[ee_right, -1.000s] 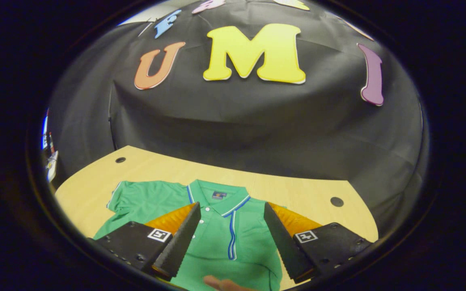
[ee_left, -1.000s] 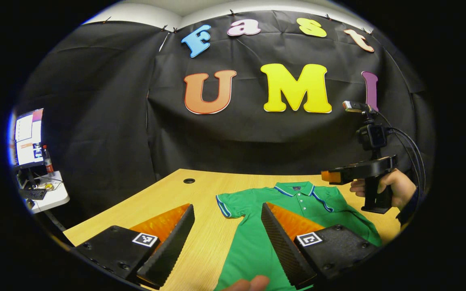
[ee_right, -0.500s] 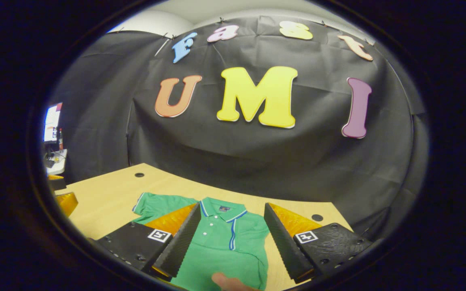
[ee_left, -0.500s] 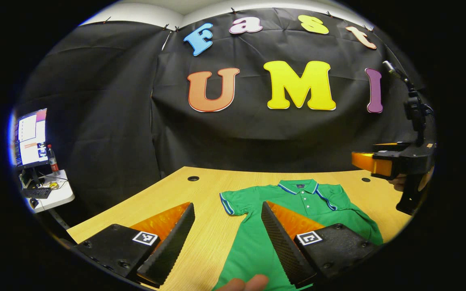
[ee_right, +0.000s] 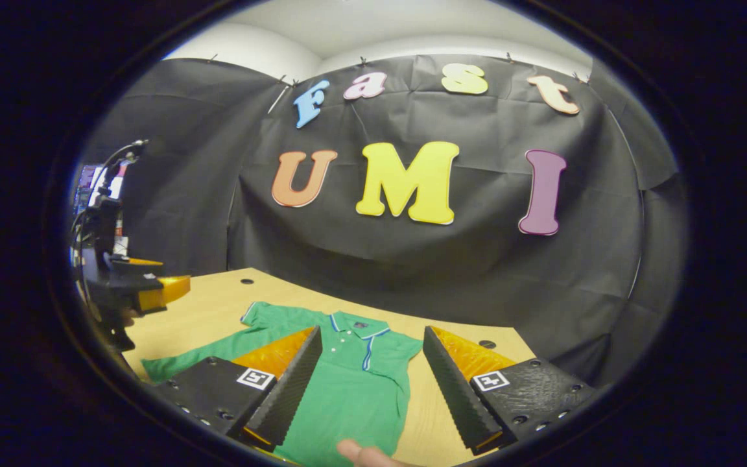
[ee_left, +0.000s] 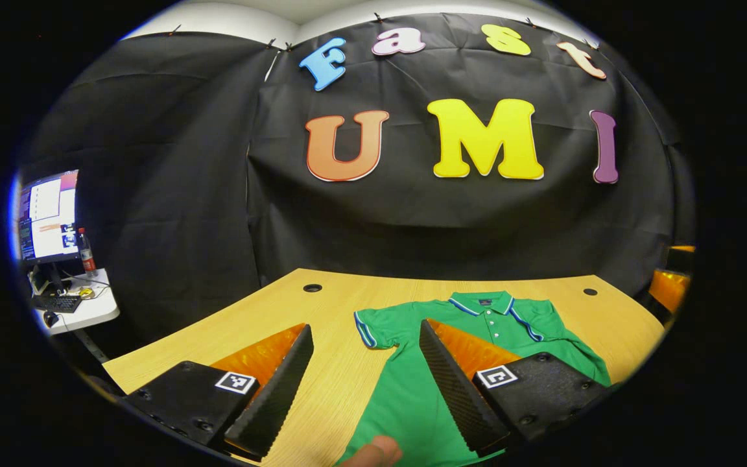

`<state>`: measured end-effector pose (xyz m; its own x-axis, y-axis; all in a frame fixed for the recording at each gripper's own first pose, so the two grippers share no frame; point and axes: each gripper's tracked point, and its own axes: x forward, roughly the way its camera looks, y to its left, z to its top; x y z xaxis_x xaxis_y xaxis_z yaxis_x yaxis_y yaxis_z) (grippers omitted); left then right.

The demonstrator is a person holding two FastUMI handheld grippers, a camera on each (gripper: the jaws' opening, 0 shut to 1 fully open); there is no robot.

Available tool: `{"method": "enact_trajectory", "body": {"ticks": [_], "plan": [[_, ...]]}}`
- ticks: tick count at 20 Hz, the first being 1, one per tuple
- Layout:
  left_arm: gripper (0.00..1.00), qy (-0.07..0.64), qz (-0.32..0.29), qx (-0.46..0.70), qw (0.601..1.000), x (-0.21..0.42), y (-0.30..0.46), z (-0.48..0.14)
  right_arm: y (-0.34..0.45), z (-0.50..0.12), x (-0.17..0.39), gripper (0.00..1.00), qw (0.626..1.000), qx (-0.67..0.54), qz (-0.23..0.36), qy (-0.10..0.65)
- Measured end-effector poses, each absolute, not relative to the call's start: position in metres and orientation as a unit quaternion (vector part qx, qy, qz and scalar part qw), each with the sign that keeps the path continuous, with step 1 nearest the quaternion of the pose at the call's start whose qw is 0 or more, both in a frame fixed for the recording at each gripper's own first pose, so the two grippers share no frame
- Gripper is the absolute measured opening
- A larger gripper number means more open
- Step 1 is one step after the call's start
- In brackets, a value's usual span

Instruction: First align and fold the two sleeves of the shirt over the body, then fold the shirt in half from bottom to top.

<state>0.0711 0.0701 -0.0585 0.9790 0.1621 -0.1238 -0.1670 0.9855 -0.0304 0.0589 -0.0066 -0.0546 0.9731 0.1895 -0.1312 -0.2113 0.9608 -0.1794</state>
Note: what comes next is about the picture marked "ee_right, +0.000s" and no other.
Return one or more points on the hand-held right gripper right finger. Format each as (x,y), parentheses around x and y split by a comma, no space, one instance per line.
(454,395)

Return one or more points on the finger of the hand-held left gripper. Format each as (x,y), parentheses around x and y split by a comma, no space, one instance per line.
(166,292)
(143,264)

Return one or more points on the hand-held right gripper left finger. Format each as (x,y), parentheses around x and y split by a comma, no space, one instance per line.
(289,389)

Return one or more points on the green T-shirt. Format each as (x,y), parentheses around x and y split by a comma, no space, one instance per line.
(354,395)

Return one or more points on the computer monitor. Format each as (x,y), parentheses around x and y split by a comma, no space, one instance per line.
(113,187)

